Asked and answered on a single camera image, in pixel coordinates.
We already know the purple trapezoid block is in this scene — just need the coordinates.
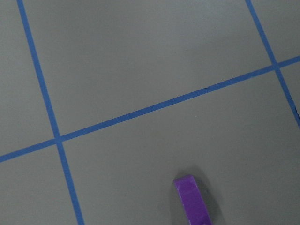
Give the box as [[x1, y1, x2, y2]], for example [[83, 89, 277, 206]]
[[173, 175, 212, 225]]

